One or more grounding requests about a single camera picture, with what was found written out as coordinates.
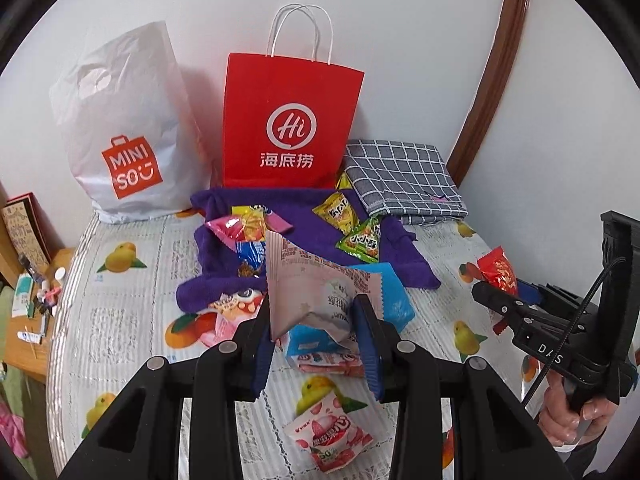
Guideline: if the red snack packet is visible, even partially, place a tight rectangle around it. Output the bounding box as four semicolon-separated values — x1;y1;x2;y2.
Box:
477;246;518;296

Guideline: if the green triangular snack packet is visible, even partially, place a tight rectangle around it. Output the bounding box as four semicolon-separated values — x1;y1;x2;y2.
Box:
335;217;381;263

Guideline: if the yellow triangular snack packet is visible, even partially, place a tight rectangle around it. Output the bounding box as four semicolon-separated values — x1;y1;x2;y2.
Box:
312;191;359;235

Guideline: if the dark blue snack packet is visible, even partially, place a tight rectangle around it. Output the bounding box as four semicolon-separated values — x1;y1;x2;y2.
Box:
235;240;266;278

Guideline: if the light pink snack packet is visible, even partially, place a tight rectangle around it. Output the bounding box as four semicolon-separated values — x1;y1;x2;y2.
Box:
266;232;384;344

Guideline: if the pink yellow chip bag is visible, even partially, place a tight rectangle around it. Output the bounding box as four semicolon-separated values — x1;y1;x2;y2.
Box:
205;205;293;252

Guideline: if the person's right hand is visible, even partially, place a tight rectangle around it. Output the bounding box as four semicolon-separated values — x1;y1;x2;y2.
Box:
538;370;618;446

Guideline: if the blue tissue pack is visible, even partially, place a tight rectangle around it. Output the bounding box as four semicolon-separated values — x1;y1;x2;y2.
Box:
284;261;418;359

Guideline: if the white fruit print tablecloth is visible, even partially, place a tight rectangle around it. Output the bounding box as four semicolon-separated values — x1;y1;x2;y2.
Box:
47;216;537;479

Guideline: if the large pink snack bag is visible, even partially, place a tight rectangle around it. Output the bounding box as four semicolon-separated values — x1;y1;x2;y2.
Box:
195;288;265;348

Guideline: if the white strawberry candy bag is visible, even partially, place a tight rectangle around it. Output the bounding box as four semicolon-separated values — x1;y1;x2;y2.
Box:
284;391;374;474

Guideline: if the grey checked folded cloth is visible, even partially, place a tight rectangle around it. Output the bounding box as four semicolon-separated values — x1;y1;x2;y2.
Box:
344;140;468;226

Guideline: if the white red sausage packet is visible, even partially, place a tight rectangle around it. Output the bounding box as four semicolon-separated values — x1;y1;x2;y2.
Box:
288;352;364;378

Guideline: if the purple towel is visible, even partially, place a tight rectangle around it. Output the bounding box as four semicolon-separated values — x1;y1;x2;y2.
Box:
176;188;440;313

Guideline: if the wooden side table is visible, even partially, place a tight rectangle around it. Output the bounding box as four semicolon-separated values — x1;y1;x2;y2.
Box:
1;261;54;384

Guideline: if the white Miniso plastic bag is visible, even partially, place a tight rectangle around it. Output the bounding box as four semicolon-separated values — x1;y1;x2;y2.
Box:
49;22;213;224

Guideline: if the red Haidilao paper bag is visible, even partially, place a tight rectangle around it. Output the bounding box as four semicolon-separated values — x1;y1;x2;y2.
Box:
221;3;364;188

